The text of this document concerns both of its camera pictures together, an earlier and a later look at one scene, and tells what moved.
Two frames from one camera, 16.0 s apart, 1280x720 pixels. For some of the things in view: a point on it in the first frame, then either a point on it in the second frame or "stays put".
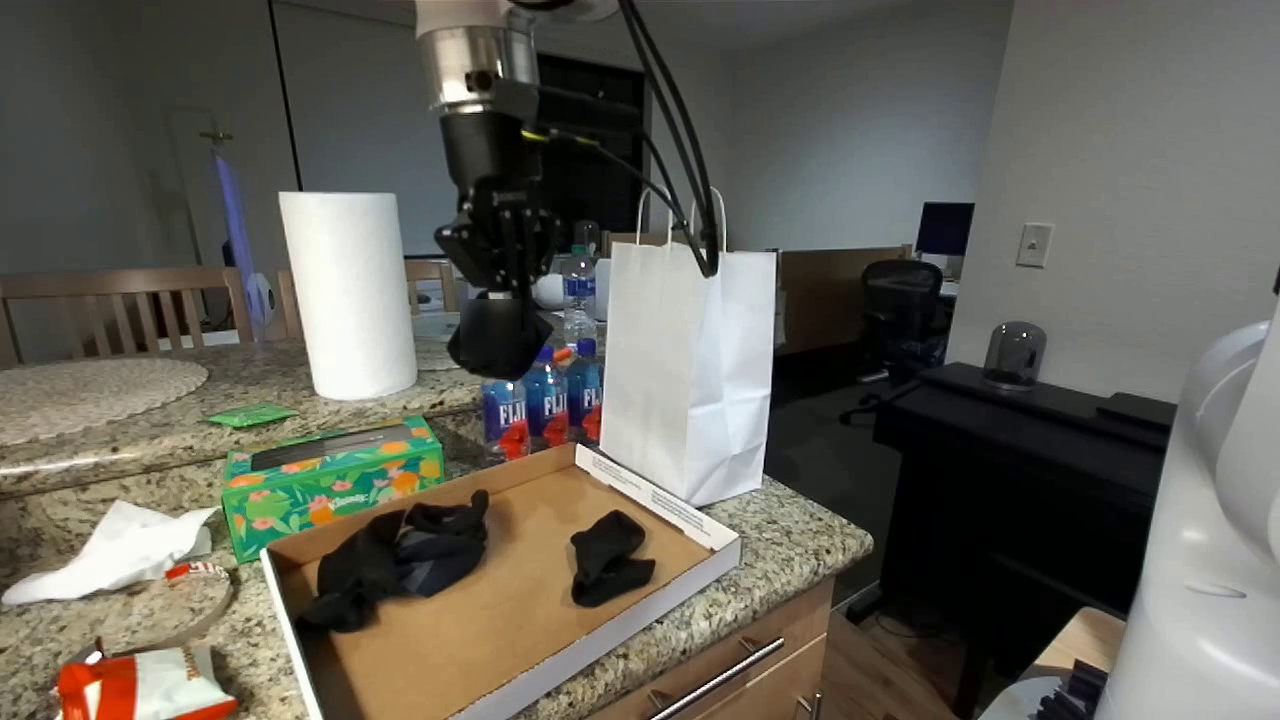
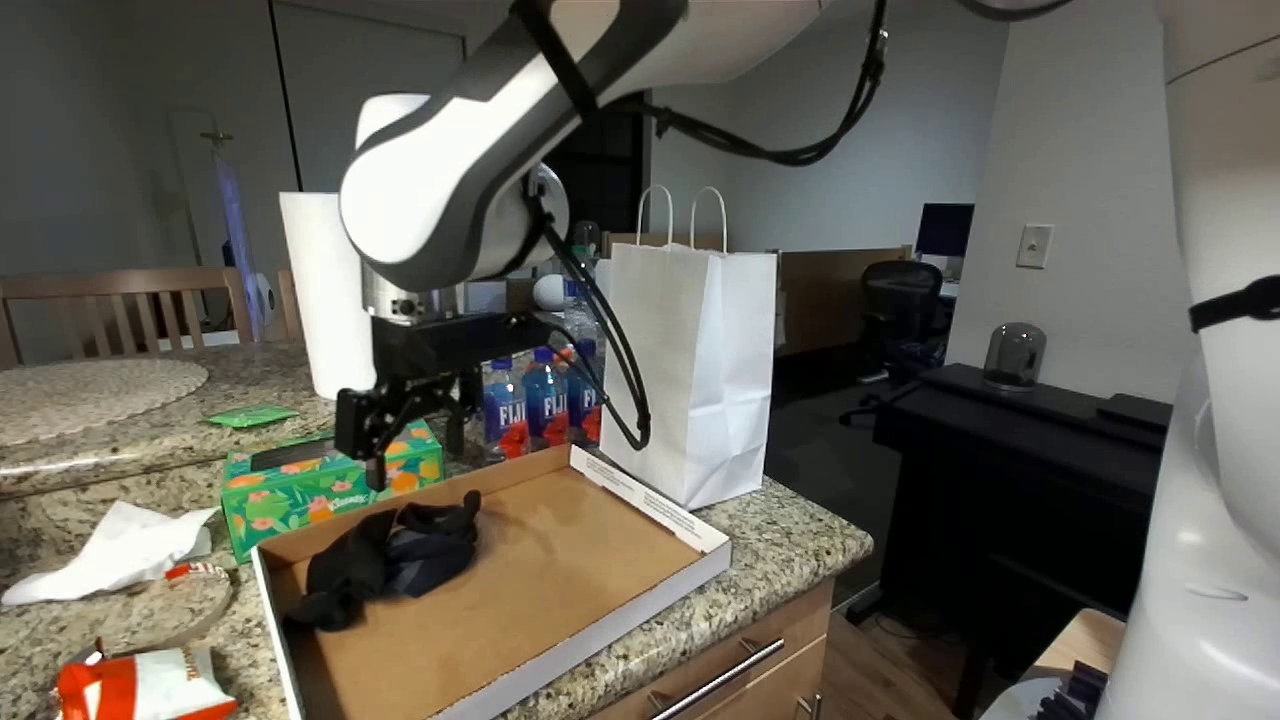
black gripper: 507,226 to 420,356
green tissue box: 285,488 stays put
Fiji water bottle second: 549,403 stays put
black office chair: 911,315 stays put
